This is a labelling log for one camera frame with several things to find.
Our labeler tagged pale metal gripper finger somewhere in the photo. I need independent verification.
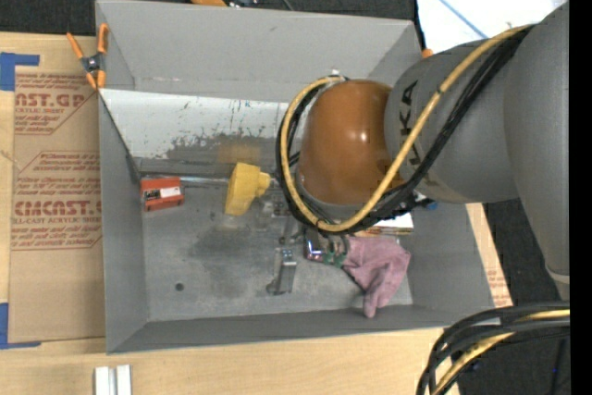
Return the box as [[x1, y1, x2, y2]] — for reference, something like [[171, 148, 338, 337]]
[[282, 260, 299, 293], [274, 247, 295, 295]]

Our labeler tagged grey metal bin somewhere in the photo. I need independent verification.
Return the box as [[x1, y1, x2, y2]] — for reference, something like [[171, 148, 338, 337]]
[[94, 0, 503, 355]]

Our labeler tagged pink cloth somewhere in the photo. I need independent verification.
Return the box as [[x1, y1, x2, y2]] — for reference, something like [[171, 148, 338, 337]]
[[341, 236, 413, 320]]

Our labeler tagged white printed packet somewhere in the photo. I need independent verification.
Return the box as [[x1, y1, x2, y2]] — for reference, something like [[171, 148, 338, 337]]
[[365, 212, 415, 239]]

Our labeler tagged yellow plastic toy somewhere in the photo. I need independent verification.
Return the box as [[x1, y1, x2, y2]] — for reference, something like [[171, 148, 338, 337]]
[[224, 161, 274, 217]]

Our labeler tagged red box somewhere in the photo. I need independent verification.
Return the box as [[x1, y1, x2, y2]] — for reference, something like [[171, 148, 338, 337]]
[[140, 176, 186, 213]]

